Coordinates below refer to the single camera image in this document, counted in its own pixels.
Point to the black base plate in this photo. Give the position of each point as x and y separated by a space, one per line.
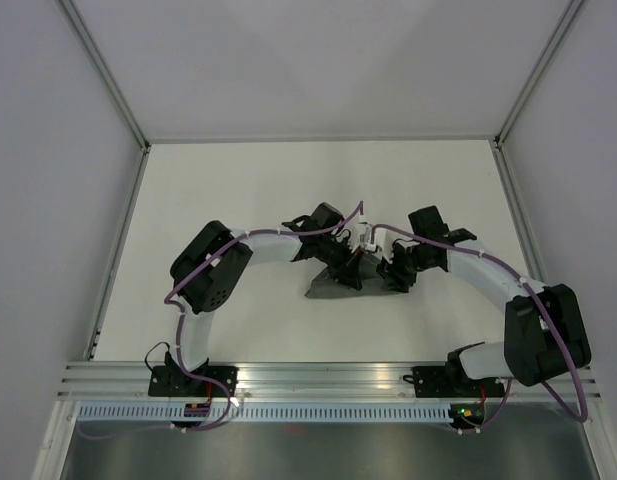
169 381
434 382

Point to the aluminium cage frame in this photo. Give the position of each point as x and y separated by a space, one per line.
257 111

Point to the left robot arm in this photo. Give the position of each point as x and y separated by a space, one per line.
206 273

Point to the aluminium front rail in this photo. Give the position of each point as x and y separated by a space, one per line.
258 381

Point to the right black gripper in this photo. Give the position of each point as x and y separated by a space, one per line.
391 272

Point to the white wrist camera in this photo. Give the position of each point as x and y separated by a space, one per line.
361 237
383 242

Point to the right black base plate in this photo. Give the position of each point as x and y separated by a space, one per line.
434 382

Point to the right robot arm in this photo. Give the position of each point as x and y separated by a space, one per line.
543 330

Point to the grey cloth napkin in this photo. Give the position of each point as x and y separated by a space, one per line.
324 287

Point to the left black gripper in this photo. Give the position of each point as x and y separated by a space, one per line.
348 269

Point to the white slotted cable duct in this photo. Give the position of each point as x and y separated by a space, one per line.
273 412

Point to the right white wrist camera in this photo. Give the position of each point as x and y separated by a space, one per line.
383 242

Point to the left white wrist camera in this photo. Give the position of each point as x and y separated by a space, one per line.
361 237

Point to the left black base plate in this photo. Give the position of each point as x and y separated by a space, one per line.
169 381

